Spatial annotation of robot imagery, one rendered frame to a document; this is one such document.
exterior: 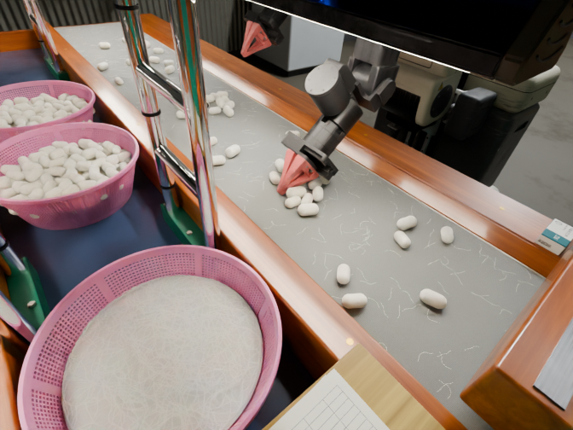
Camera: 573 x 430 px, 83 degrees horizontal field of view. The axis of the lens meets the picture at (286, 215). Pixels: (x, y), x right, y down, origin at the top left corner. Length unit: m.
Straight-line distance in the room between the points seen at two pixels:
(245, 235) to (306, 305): 0.14
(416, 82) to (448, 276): 0.72
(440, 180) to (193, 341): 0.52
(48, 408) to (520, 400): 0.43
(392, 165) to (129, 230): 0.53
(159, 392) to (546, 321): 0.39
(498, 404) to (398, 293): 0.19
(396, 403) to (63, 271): 0.52
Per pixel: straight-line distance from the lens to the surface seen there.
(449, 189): 0.68
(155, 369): 0.43
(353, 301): 0.44
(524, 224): 0.67
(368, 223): 0.57
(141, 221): 0.68
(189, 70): 0.35
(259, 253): 0.46
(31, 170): 0.79
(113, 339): 0.47
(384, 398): 0.37
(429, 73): 1.14
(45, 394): 0.45
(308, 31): 3.39
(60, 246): 0.69
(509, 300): 0.57
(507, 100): 1.34
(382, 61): 0.60
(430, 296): 0.48
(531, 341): 0.37
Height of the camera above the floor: 1.11
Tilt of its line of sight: 42 degrees down
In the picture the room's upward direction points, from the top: 5 degrees clockwise
